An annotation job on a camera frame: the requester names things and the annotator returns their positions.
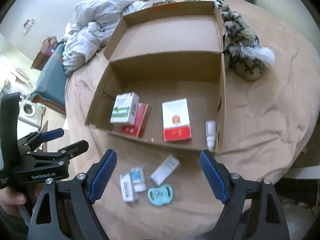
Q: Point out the green and white medicine box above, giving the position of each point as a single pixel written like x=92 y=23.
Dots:
x=123 y=108

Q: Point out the long white medicine box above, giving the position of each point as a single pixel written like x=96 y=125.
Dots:
x=165 y=169

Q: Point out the beige bed sheet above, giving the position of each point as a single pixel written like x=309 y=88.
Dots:
x=262 y=130

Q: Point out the patterned fringed blanket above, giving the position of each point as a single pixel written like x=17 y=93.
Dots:
x=240 y=37

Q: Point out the white dropper bottle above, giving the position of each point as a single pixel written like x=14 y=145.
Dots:
x=210 y=132

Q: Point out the white box with barcode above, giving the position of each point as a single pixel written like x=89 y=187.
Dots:
x=128 y=188

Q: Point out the white washing machine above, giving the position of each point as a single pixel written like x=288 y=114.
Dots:
x=28 y=108

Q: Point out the teal pacifier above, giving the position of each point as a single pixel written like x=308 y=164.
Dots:
x=160 y=195

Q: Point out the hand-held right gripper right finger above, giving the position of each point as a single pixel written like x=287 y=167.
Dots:
x=213 y=177

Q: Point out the red and white box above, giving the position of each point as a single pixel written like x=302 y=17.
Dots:
x=176 y=120

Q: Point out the white wall fixture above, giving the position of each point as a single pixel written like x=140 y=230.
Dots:
x=28 y=25

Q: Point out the teal cushion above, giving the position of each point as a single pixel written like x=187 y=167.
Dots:
x=51 y=80

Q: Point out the white crumpled duvet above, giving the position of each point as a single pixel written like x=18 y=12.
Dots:
x=92 y=25

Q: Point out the open cardboard box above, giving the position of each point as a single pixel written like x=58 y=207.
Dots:
x=162 y=67

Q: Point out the brown cardboard carton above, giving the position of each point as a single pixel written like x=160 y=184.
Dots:
x=43 y=56

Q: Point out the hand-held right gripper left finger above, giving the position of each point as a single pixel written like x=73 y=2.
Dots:
x=103 y=177

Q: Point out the person's left hand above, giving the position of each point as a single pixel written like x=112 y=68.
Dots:
x=12 y=200

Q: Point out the blue and white small box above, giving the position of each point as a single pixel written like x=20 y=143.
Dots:
x=138 y=178

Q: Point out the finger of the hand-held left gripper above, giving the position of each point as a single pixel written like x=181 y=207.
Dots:
x=53 y=133
x=75 y=148

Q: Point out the dark red flat box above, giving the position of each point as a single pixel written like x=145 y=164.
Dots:
x=142 y=120

